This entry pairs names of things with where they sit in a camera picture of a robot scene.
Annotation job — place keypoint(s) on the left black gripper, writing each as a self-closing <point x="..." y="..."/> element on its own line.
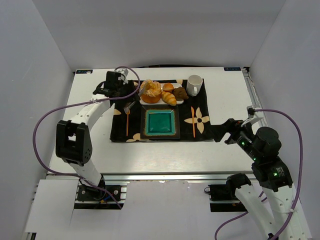
<point x="130" y="93"/>

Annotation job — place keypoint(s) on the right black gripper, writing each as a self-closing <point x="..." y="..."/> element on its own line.
<point x="230" y="130"/>

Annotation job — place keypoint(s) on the metal serving tongs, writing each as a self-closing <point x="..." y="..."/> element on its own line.
<point x="136" y="97"/>

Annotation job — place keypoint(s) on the large sugared ring bread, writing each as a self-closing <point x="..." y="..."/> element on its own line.
<point x="151" y="91"/>

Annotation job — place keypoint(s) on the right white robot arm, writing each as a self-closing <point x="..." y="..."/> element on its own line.
<point x="282" y="221"/>

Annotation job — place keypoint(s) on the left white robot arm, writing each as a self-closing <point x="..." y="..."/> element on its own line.
<point x="73" y="140"/>

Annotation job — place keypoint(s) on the white rectangular bread plate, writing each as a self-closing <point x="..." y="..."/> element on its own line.
<point x="161" y="102"/>

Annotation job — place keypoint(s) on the orange plastic fork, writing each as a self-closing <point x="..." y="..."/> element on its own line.
<point x="127" y="122"/>

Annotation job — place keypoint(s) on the black floral placemat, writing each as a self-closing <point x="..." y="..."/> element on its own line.
<point x="188" y="121"/>

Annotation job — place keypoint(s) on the orange plastic knife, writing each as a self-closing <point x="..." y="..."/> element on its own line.
<point x="193" y="121"/>

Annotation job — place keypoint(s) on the small round bun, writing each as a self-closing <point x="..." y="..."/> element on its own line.
<point x="168" y="87"/>

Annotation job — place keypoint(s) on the croissant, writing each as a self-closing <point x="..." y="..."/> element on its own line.
<point x="168" y="98"/>

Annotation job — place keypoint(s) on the teal square plate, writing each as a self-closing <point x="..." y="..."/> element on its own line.
<point x="159" y="122"/>

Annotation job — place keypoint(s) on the white mug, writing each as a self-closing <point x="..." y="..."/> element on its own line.
<point x="194" y="84"/>

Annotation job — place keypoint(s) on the brown chocolate muffin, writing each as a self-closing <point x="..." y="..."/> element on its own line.
<point x="180" y="94"/>

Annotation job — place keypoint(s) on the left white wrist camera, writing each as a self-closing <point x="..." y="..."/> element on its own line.
<point x="123" y="74"/>

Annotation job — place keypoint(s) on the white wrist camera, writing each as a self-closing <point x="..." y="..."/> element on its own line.
<point x="254" y="115"/>
<point x="123" y="74"/>

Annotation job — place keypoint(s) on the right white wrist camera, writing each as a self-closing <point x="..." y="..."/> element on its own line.
<point x="254" y="115"/>

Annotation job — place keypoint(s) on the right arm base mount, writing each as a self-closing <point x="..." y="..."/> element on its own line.
<point x="225" y="192"/>

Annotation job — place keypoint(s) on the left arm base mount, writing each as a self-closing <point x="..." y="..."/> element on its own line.
<point x="91" y="198"/>

